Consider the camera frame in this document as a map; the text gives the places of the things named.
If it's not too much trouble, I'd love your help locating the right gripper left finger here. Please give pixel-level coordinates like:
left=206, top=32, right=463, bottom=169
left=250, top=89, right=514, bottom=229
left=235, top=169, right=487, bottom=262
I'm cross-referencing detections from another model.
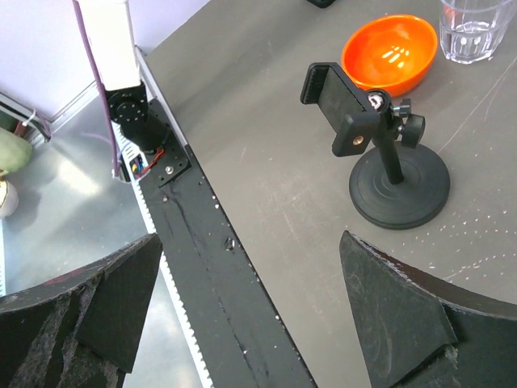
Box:
left=1, top=234, right=162, bottom=387

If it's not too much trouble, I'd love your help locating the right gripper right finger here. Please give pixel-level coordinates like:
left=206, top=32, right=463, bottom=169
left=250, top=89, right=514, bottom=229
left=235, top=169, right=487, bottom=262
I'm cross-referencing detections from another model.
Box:
left=339, top=231, right=516, bottom=387

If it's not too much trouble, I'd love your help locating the black phone stand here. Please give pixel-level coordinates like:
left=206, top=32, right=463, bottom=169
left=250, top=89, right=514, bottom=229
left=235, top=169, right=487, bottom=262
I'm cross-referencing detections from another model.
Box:
left=300, top=62, right=451, bottom=230

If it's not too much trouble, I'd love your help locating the black phone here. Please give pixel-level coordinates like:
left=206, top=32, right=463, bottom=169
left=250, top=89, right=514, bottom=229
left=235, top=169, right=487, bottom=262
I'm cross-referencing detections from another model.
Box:
left=307, top=0, right=335, bottom=9

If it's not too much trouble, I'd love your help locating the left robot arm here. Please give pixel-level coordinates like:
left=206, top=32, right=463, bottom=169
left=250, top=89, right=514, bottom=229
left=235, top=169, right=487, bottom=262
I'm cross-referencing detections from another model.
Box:
left=74, top=1, right=191, bottom=188

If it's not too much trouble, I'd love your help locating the stuffed toy beside table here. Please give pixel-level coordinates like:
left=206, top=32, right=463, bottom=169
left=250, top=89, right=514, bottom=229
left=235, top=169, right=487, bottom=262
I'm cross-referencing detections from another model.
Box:
left=1, top=129, right=32, bottom=219

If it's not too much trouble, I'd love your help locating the orange bowl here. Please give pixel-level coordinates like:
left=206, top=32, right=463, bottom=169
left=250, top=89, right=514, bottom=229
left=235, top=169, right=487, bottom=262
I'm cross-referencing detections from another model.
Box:
left=341, top=14, right=439, bottom=97

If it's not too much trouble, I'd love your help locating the clear plastic cup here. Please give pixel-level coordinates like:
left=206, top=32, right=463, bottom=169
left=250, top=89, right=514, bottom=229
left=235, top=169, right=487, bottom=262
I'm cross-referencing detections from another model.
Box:
left=439, top=0, right=516, bottom=65

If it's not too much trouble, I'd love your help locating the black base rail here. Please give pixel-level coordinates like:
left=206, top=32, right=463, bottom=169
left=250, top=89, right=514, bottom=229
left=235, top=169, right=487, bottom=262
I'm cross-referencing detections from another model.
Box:
left=140, top=145, right=315, bottom=387

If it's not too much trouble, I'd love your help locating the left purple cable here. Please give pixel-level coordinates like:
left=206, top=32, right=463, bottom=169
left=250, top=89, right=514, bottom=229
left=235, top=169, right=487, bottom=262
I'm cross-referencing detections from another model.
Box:
left=72, top=0, right=124, bottom=179

